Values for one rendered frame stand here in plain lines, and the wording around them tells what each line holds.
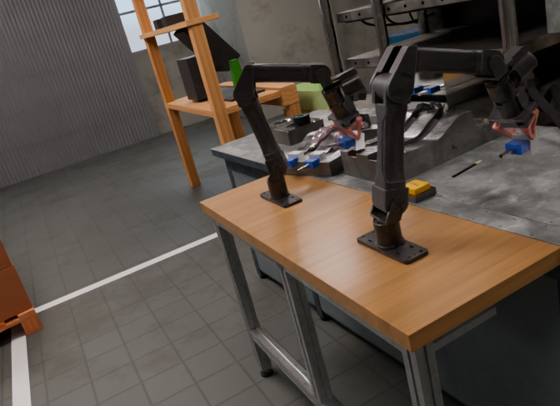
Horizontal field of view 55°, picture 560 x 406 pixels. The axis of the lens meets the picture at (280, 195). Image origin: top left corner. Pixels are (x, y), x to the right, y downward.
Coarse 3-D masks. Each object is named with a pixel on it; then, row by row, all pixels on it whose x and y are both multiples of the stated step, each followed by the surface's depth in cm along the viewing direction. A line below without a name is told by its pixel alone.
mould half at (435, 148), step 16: (432, 112) 187; (464, 112) 177; (416, 128) 185; (432, 128) 179; (448, 128) 174; (464, 128) 178; (480, 128) 181; (416, 144) 174; (432, 144) 172; (448, 144) 175; (464, 144) 179; (480, 144) 183; (352, 160) 182; (368, 160) 174; (416, 160) 170; (432, 160) 173; (448, 160) 177; (352, 176) 185; (368, 176) 177
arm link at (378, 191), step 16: (384, 80) 117; (384, 96) 117; (384, 112) 119; (400, 112) 118; (384, 128) 120; (400, 128) 120; (384, 144) 121; (400, 144) 121; (384, 160) 122; (400, 160) 122; (384, 176) 123; (400, 176) 123; (384, 192) 123; (400, 192) 124; (384, 208) 124
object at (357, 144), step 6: (354, 132) 180; (342, 138) 178; (348, 138) 178; (354, 138) 177; (360, 138) 178; (330, 144) 176; (336, 144) 176; (342, 144) 177; (348, 144) 177; (354, 144) 178; (360, 144) 179
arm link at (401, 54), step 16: (400, 48) 121; (416, 48) 115; (432, 48) 119; (448, 48) 121; (384, 64) 120; (400, 64) 114; (416, 64) 115; (432, 64) 119; (448, 64) 120; (464, 64) 121; (480, 64) 122; (400, 80) 115; (400, 96) 116
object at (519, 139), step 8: (512, 136) 139; (520, 136) 138; (536, 136) 138; (512, 144) 136; (520, 144) 134; (528, 144) 136; (536, 144) 138; (504, 152) 134; (512, 152) 135; (520, 152) 135; (528, 152) 138
